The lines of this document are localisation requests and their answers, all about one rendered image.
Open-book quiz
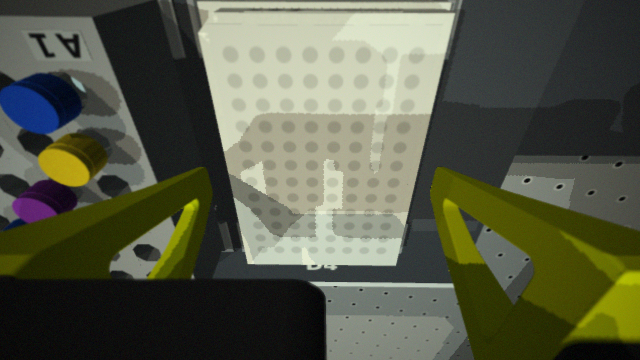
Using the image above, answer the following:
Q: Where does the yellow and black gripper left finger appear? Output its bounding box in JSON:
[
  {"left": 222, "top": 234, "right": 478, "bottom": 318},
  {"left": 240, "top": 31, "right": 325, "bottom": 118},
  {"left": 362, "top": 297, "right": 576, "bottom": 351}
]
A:
[{"left": 0, "top": 167, "right": 213, "bottom": 279}]

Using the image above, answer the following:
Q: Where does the translucent white well plate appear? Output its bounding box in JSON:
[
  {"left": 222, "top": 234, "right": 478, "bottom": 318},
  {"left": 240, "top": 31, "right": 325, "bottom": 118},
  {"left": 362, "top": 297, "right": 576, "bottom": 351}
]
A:
[{"left": 197, "top": 0, "right": 455, "bottom": 266}]

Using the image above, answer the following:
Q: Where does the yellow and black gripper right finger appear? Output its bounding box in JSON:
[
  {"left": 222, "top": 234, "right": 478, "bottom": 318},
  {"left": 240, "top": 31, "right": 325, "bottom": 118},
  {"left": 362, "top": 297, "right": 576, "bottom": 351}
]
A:
[{"left": 430, "top": 167, "right": 640, "bottom": 360}]

